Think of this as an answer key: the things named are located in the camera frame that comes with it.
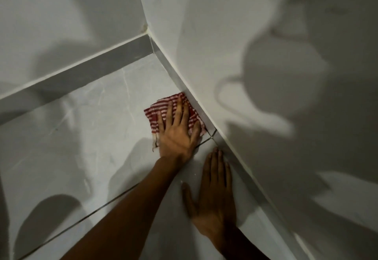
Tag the person's left forearm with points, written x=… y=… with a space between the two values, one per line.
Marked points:
x=130 y=212

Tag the red white striped cloth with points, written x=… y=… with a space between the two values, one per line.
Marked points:
x=153 y=115

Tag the person's right little finger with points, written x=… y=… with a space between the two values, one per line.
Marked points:
x=228 y=177

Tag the person's right thumb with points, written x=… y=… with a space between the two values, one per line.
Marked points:
x=188 y=198

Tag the person's left middle finger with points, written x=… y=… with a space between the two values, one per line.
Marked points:
x=178 y=110

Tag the person's left thumb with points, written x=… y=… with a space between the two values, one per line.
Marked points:
x=195 y=132

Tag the person's left little finger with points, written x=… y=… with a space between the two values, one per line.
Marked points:
x=160 y=121

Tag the person's right hand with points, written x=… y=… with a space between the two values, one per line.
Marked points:
x=214 y=206

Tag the person's right forearm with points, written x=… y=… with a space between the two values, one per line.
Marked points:
x=239 y=246

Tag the person's left hand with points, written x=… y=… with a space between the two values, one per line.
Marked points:
x=175 y=141

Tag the person's right middle finger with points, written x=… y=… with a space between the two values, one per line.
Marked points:
x=214 y=165

